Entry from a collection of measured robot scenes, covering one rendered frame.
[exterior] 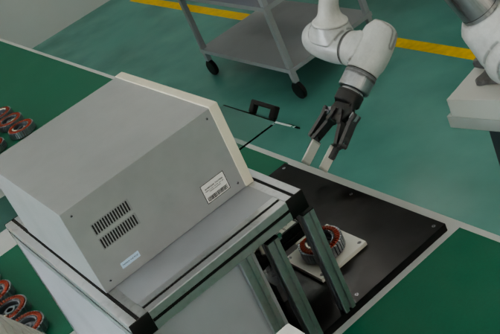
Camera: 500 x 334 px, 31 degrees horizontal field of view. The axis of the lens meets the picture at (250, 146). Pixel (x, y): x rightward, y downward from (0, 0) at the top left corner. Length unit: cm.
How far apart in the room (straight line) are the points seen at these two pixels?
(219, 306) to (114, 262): 22
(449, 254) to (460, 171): 161
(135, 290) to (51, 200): 24
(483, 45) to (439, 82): 211
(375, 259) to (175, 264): 55
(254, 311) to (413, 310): 36
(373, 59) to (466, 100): 29
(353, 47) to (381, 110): 184
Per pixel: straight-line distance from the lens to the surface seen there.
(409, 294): 203
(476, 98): 250
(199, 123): 180
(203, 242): 179
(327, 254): 193
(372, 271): 209
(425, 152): 386
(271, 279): 211
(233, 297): 180
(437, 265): 208
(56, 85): 407
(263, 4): 442
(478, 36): 223
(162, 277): 176
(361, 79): 242
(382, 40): 244
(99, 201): 173
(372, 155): 397
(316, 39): 253
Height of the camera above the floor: 206
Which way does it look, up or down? 28 degrees down
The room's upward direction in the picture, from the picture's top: 25 degrees counter-clockwise
